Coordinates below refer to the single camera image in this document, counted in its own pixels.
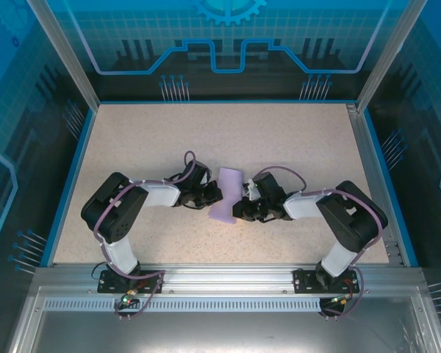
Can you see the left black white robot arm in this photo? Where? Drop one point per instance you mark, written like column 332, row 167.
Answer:
column 123, row 253

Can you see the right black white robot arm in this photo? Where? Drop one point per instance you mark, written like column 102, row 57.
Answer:
column 353, row 220

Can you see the steel sheet tray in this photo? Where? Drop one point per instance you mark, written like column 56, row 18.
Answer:
column 220, row 334

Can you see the blue table edge strip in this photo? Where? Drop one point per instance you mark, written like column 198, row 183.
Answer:
column 388, row 184
column 70, row 187

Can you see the right connector with green light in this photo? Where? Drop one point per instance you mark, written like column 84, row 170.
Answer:
column 341, row 299

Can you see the connector with green light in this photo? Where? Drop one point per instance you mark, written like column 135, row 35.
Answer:
column 341, row 299
column 126, row 298

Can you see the left connector with green light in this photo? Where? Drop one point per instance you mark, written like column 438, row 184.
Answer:
column 126, row 298

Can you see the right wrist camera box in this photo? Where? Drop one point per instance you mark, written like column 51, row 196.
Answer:
column 250, row 189

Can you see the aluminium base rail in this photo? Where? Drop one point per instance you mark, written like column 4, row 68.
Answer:
column 224, row 277

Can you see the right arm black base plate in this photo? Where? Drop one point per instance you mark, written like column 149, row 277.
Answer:
column 303, row 283

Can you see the aluminium side rail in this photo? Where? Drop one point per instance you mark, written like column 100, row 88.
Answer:
column 365, row 147

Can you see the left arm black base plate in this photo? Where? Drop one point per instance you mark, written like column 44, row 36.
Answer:
column 108, row 288

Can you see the left aluminium frame post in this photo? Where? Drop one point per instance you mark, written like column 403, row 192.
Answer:
column 66, row 55

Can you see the aluminium frame post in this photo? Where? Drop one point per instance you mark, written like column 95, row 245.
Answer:
column 66, row 55
column 389, row 55

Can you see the right aluminium frame post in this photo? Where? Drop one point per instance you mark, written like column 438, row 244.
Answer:
column 389, row 55

